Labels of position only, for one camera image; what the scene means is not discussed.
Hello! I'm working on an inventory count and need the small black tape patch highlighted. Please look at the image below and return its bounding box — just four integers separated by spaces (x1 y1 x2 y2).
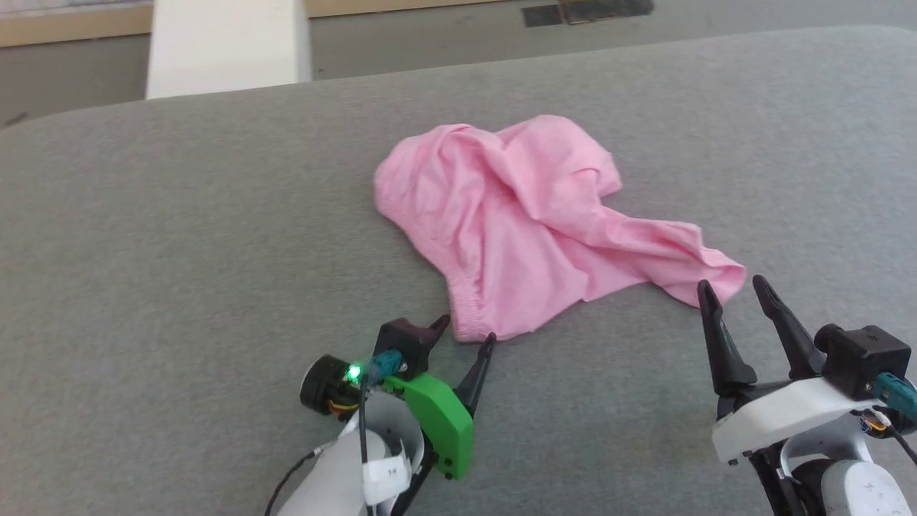
522 5 564 29

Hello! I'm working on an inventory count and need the large black tape patch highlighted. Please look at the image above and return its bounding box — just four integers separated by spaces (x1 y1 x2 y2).
562 0 655 24

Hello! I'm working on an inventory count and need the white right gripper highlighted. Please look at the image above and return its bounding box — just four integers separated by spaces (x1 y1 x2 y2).
697 274 917 467

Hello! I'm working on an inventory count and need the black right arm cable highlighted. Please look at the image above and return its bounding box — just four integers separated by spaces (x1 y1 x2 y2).
887 421 917 470

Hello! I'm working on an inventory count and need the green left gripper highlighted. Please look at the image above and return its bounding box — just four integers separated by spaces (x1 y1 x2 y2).
299 314 496 479

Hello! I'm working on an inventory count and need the grey fabric sofa cushion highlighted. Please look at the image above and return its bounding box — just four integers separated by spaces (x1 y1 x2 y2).
0 25 917 516

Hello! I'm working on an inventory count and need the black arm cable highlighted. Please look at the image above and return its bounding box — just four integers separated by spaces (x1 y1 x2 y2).
887 421 917 470
357 378 376 516

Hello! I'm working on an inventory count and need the pink cloth garment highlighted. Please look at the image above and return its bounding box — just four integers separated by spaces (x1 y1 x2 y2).
374 115 747 343

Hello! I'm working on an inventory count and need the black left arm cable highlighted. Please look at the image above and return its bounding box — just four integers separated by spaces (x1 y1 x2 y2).
357 378 376 516

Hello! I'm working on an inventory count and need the white box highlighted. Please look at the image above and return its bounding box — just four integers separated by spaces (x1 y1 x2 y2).
145 0 313 100

